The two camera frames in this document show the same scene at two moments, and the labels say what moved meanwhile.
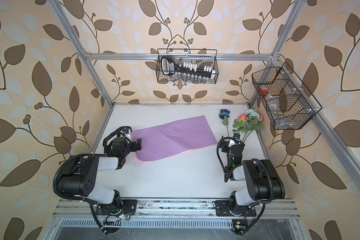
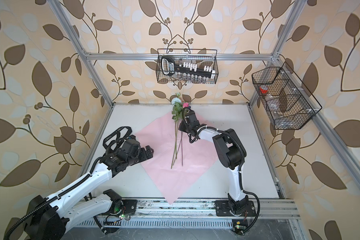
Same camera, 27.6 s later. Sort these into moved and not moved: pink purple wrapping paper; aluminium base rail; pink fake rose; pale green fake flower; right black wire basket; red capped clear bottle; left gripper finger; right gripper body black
Moved: pink fake rose; pink purple wrapping paper; right gripper body black; left gripper finger; pale green fake flower
Not moved: right black wire basket; red capped clear bottle; aluminium base rail
